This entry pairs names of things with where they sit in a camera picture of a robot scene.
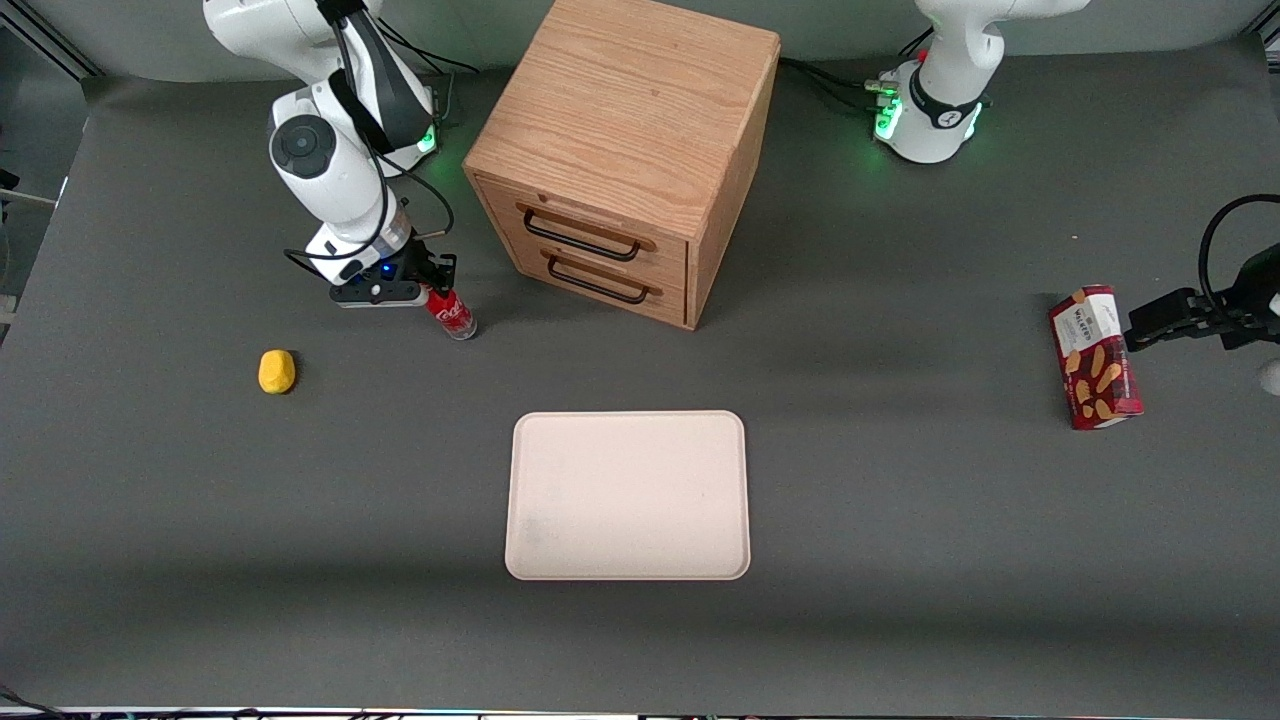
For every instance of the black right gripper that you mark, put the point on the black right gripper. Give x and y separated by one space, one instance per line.
428 269

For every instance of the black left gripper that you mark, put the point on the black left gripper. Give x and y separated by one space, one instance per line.
1222 314

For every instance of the red coke bottle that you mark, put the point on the red coke bottle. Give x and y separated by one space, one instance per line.
455 315

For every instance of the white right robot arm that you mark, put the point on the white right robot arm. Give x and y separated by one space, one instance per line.
330 150

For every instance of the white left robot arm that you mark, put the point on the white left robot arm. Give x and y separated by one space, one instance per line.
945 90

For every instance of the beige rectangular tray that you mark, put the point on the beige rectangular tray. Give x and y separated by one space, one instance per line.
628 495

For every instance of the red cookie box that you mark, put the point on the red cookie box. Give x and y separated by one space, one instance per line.
1095 360

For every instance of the yellow lemon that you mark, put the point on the yellow lemon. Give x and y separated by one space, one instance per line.
277 371

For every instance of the wooden drawer cabinet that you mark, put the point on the wooden drawer cabinet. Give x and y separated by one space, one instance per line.
630 120

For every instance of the aluminium frame rail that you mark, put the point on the aluminium frame rail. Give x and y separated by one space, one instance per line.
50 45
1268 38

